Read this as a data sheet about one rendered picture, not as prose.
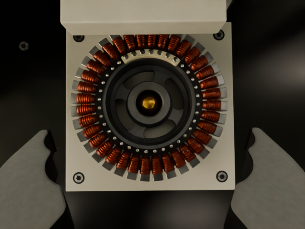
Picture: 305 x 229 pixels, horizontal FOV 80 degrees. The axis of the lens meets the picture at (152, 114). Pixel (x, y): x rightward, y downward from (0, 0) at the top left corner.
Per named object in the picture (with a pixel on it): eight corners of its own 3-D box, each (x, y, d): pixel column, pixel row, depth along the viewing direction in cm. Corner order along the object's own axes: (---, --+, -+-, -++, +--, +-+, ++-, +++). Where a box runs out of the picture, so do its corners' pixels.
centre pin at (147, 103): (160, 116, 16) (161, 115, 14) (138, 116, 16) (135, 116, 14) (160, 94, 16) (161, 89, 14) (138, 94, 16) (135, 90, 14)
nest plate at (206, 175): (230, 185, 17) (236, 190, 16) (71, 186, 17) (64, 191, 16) (226, 28, 18) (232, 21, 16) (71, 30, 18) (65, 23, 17)
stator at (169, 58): (209, 172, 16) (227, 188, 12) (82, 165, 16) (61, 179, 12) (215, 46, 16) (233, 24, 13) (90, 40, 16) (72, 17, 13)
